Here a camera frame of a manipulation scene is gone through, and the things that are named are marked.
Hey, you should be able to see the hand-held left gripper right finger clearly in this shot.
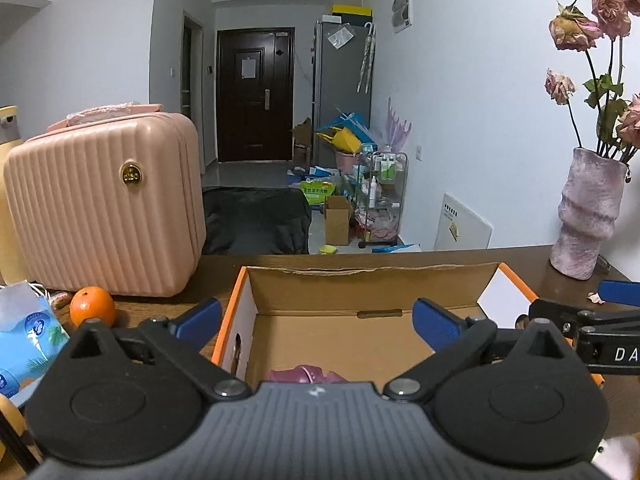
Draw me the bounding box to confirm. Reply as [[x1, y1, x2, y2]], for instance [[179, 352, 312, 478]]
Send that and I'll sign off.
[[382, 298, 583, 403]]

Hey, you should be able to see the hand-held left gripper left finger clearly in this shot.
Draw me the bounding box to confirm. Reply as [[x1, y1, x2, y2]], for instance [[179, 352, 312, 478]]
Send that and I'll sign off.
[[55, 298, 253, 403]]

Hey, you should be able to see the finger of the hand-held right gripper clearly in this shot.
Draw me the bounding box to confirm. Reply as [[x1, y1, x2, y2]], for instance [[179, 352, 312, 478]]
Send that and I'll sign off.
[[528, 299, 583, 334], [597, 280, 640, 309]]

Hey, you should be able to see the red printed cardboard box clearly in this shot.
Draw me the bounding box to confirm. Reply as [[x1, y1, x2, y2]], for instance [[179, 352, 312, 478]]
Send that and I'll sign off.
[[211, 261, 606, 388]]

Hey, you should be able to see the mauve plush item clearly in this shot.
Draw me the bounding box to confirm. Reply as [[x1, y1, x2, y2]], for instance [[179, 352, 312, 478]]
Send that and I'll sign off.
[[269, 365, 353, 385]]

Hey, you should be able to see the pink textured vase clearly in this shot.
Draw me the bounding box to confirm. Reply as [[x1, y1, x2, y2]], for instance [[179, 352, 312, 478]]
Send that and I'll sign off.
[[550, 147, 630, 280]]

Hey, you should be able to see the white flat board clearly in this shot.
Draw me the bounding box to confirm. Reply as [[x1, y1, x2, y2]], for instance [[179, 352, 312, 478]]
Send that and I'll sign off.
[[433, 193, 493, 251]]

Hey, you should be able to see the orange tangerine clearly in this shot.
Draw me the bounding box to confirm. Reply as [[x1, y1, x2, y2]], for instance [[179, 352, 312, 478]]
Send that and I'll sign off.
[[70, 286, 117, 330]]

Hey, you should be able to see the black fabric bag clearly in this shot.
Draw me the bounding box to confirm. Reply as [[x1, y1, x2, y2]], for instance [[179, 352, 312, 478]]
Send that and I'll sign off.
[[202, 186, 312, 256]]

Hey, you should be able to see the metal rolling cart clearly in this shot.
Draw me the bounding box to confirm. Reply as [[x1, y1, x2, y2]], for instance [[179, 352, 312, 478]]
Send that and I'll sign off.
[[357, 151, 408, 249]]

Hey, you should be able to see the small brown cardboard box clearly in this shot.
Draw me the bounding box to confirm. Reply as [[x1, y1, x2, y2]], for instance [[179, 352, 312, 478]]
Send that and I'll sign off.
[[324, 196, 353, 246]]

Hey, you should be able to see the pink ribbed suitcase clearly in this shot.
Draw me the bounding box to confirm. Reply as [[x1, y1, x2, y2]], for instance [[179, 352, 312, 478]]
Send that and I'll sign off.
[[2, 105, 207, 297]]

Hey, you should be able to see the green printed sack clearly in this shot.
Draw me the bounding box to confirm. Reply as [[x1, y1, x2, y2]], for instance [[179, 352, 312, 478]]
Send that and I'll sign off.
[[301, 180, 336, 207]]

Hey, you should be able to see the blue tissue pack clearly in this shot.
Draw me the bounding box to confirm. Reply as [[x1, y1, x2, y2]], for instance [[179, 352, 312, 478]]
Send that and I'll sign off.
[[0, 281, 71, 401]]

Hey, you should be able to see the lilac umbrella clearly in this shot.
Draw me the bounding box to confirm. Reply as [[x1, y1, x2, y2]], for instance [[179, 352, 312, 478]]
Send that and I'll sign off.
[[372, 97, 413, 153]]

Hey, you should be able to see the yellow bag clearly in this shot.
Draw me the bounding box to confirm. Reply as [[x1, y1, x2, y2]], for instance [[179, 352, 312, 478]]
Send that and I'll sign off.
[[316, 127, 362, 153]]

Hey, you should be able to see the dark brown entrance door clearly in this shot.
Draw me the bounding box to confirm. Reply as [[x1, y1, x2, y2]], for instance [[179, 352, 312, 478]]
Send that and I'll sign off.
[[216, 27, 296, 163]]

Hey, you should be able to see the brown open carton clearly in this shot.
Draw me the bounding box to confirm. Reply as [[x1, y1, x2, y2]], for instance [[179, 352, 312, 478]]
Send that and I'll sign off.
[[291, 117, 313, 171]]

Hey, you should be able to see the blue folded rack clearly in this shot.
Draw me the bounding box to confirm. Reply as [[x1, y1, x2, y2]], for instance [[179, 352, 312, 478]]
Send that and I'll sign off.
[[320, 112, 373, 143]]

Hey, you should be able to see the yellow thermos jug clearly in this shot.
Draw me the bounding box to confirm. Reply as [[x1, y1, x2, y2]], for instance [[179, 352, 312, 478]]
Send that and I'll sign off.
[[0, 106, 31, 286]]

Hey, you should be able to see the pink cloth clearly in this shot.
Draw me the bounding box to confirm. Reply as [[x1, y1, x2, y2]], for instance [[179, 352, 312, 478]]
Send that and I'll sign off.
[[66, 103, 163, 126]]

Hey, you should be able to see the grey refrigerator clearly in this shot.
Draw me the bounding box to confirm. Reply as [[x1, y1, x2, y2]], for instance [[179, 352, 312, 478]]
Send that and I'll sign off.
[[312, 20, 373, 171]]

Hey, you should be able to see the white hanging umbrella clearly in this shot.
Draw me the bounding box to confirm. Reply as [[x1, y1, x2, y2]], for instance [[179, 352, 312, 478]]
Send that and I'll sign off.
[[356, 22, 377, 95]]

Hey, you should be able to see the bunch of dried pink roses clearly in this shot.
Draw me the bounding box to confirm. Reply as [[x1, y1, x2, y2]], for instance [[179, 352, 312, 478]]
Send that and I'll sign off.
[[544, 0, 640, 163]]

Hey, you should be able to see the clear bag on refrigerator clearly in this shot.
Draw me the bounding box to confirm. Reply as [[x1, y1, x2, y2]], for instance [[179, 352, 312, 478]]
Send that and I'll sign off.
[[327, 25, 356, 50]]

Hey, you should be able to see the yellow black box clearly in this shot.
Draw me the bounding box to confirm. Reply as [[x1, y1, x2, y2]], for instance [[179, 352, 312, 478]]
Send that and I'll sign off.
[[332, 4, 374, 23]]

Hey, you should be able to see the grey side door frame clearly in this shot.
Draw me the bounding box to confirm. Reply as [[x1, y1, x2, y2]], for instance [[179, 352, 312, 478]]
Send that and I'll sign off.
[[181, 9, 206, 176]]

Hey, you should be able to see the white wall panel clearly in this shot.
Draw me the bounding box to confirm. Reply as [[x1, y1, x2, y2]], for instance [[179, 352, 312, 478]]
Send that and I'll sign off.
[[391, 0, 413, 35]]

